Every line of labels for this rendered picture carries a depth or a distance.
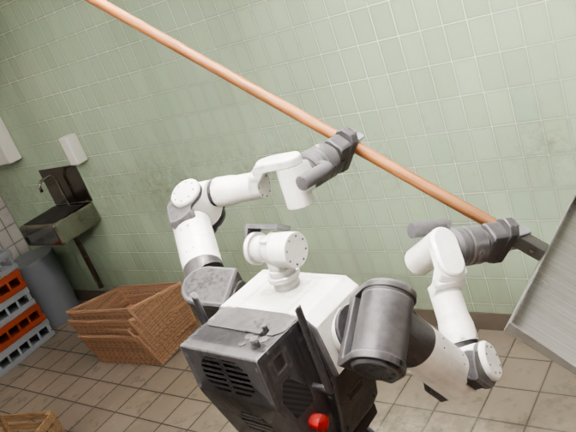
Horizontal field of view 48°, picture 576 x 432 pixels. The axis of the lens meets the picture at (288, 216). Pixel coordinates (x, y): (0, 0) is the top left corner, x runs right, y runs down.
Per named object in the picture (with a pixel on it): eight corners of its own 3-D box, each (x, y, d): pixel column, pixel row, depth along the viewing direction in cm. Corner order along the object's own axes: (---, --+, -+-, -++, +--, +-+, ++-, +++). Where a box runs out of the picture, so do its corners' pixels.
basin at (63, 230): (132, 279, 483) (75, 164, 450) (96, 307, 458) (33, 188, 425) (95, 278, 512) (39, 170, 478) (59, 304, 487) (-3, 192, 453)
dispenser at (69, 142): (88, 159, 438) (75, 132, 431) (78, 165, 432) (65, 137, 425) (81, 160, 444) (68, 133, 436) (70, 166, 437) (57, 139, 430)
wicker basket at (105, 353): (155, 374, 392) (136, 337, 383) (93, 370, 424) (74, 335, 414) (201, 325, 429) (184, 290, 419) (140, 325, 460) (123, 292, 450)
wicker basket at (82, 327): (147, 358, 387) (128, 321, 377) (84, 357, 418) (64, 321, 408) (192, 310, 424) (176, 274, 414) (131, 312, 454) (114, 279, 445)
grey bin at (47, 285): (93, 303, 524) (62, 245, 505) (56, 333, 498) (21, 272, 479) (66, 302, 548) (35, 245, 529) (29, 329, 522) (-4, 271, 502)
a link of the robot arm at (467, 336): (473, 290, 136) (504, 382, 129) (430, 306, 141) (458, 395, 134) (452, 284, 128) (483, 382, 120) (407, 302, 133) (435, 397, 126)
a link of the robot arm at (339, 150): (336, 117, 158) (305, 134, 150) (367, 138, 154) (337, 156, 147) (322, 158, 166) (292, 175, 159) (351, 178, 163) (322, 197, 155)
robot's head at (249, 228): (269, 266, 118) (273, 223, 119) (237, 263, 124) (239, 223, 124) (292, 267, 123) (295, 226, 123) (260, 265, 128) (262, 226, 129)
